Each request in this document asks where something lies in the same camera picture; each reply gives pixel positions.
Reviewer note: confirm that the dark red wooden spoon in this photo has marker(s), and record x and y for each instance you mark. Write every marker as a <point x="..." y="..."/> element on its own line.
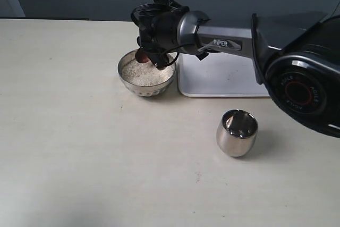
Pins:
<point x="141" y="56"/>

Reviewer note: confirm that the white rectangular tray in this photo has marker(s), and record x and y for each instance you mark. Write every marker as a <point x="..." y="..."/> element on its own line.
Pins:
<point x="218" y="75"/>

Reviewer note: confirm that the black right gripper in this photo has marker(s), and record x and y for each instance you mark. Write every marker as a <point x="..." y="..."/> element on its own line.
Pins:
<point x="158" y="26"/>

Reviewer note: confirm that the steel bowl of rice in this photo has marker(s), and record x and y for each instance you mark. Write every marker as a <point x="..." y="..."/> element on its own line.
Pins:
<point x="144" y="79"/>

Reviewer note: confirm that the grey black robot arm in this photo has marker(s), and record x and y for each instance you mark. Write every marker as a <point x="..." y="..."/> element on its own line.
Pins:
<point x="295" y="56"/>

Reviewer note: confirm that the shiny steel cup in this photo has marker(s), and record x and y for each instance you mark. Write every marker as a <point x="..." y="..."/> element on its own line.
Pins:
<point x="236" y="132"/>

